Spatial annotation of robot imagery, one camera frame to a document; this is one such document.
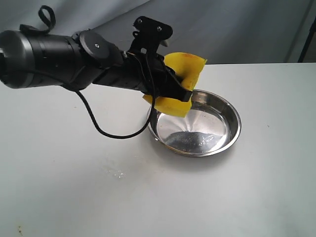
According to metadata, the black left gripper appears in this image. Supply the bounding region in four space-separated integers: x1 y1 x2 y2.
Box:
92 50 192 102

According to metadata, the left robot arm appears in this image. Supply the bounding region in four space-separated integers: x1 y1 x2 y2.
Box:
0 30 192 102

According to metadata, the yellow sponge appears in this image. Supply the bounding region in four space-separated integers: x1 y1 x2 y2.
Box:
145 52 207 118

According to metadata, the black backdrop stand pole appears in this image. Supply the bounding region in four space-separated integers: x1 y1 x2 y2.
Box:
297 19 316 63

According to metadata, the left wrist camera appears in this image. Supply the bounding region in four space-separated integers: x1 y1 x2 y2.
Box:
129 16 173 53

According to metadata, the round stainless steel dish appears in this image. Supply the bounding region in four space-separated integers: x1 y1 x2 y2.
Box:
149 90 241 157

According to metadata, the grey backdrop cloth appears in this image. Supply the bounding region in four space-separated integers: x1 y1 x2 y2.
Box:
0 0 316 64

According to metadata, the black cable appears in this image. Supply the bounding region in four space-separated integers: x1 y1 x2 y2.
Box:
19 5 158 139

